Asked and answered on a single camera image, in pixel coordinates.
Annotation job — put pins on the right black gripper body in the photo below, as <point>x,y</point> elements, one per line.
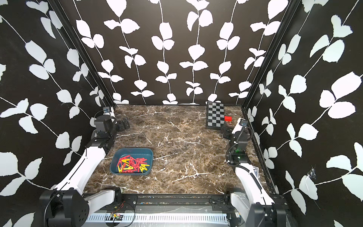
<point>227,131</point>

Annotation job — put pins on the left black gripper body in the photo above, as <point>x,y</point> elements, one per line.
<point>119,126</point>

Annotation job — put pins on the teal plastic storage box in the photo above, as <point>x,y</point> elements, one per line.
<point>137,156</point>

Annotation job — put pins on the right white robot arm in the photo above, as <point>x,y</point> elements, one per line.
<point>255,206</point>

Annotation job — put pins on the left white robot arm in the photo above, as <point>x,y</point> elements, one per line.
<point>65,206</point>

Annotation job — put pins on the red clothespin in box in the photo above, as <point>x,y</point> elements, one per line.
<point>124,160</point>

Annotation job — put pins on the yellow clothespin in box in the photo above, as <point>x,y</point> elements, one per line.
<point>126,170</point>

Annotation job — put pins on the small red block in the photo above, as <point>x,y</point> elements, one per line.
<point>228,119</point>

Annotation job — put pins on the black white checkerboard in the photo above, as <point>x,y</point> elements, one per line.
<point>215,115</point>

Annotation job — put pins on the yellow clothespin right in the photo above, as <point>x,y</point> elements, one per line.
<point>143,167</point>

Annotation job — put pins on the blue playing card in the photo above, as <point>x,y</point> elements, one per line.
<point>256,171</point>

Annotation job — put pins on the small circuit board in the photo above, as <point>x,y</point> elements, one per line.
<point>113,217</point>

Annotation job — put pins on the black front mounting rail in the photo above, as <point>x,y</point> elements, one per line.
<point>130,202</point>

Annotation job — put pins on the white perforated rail strip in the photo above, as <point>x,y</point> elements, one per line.
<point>211,218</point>

